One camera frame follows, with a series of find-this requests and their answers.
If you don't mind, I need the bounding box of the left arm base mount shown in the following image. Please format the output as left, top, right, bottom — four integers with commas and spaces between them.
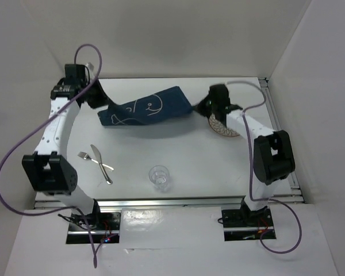
57, 212, 121, 244

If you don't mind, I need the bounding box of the blue whale placemat cloth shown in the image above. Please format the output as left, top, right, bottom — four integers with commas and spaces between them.
98, 86, 193, 127

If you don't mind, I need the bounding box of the silver fork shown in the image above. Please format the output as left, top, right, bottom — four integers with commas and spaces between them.
78, 152, 114, 171

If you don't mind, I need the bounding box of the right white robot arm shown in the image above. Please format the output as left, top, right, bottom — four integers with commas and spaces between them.
194, 80, 296, 225

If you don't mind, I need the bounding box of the front aluminium rail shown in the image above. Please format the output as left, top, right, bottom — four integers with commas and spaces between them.
34, 195, 248, 209

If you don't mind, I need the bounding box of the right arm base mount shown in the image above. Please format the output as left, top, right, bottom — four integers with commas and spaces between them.
217, 204, 277, 242

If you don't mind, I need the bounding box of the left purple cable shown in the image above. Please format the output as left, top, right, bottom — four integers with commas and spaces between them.
0, 43, 103, 269

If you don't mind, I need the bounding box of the floral ceramic plate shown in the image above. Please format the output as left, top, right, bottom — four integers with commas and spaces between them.
208, 114, 239, 137

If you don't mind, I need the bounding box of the silver table knife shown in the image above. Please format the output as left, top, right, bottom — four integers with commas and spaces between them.
90, 144, 113, 185

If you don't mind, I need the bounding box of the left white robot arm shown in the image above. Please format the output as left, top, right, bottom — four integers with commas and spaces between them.
22, 63, 108, 229

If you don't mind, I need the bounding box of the clear plastic cup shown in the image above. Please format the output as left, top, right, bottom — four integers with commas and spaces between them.
148, 165, 170, 192

